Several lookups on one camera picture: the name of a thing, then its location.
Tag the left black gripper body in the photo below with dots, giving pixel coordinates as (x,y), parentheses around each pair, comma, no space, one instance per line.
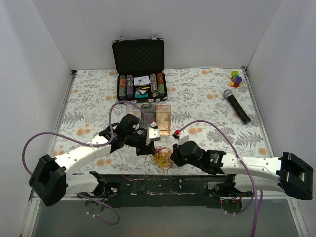
(144,150)

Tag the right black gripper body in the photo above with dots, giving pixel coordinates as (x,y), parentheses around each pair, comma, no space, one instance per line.
(175,156)

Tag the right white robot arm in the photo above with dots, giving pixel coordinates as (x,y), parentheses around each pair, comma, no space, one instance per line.
(288,174)

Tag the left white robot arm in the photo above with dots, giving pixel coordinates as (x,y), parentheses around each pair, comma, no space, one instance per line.
(56,177)

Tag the clear plastic organizer box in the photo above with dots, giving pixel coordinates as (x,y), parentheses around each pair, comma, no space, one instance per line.
(161,114)

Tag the teal card box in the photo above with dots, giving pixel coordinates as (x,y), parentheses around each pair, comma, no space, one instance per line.
(141,94)

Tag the orange poker chip row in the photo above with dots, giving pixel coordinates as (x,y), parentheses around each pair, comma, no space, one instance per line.
(122,87)

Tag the orange green chip row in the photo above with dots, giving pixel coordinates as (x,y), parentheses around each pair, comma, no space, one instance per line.
(160,84)

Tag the white playing card deck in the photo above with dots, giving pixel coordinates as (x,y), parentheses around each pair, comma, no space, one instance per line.
(141,81)

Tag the grey poker chip row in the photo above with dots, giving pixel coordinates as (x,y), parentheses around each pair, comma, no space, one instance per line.
(153,85)

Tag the floral table mat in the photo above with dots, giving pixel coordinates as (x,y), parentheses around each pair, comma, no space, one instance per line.
(197,103)

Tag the purple poker chip row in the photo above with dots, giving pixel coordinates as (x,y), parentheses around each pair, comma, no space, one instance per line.
(129,86)

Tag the black poker chip case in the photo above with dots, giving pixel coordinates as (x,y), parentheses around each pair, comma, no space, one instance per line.
(140,57)

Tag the black handheld microphone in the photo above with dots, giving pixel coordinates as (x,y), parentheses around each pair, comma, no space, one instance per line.
(236,106)

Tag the colourful toy block train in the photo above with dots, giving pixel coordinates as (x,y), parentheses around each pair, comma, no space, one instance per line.
(236,79)

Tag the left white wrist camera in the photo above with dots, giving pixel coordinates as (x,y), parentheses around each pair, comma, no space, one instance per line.
(152,134)

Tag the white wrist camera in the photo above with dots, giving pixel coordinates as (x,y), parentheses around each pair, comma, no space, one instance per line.
(152,134)
(181,136)

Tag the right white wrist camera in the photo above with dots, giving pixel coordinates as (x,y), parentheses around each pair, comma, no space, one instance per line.
(181,136)

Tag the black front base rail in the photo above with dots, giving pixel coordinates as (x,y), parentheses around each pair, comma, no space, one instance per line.
(159,190)

